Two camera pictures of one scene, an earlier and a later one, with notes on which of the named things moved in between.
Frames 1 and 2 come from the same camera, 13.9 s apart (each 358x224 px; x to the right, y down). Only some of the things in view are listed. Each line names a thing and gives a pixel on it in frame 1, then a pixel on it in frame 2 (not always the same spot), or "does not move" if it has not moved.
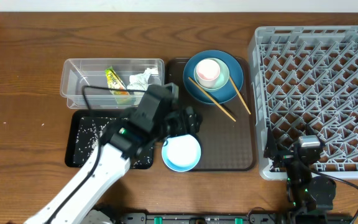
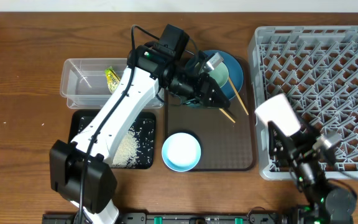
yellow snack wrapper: [114, 81] does not move
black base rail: [238, 218] does not move
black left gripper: [176, 118] to [200, 89]
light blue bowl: [181, 152] does not move
